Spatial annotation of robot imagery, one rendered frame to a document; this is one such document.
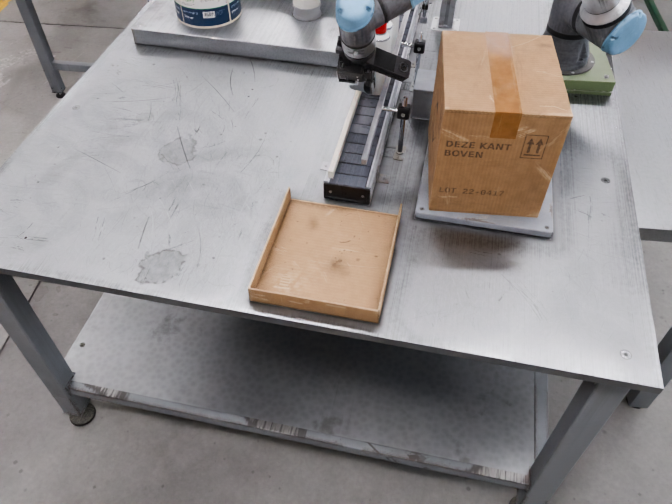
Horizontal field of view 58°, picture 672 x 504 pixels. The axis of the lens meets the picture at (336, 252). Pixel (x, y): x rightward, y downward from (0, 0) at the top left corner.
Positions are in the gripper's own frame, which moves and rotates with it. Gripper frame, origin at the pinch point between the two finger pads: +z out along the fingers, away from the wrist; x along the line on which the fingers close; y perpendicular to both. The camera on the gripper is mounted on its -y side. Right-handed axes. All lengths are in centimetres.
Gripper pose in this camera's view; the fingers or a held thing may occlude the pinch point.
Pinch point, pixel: (373, 89)
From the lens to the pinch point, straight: 156.6
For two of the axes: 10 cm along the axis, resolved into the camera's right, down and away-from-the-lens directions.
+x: -1.8, 9.6, -1.9
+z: 1.1, 2.1, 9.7
